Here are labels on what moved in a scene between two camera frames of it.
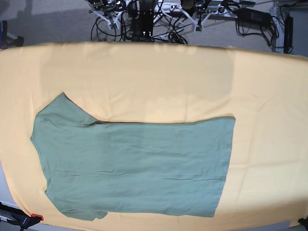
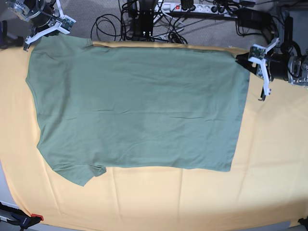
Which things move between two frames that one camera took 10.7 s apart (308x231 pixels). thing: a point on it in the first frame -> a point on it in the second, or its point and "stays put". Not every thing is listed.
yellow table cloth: [266, 185] stays put
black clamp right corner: [303, 222] stays put
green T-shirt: [91, 167] -> [98, 105]
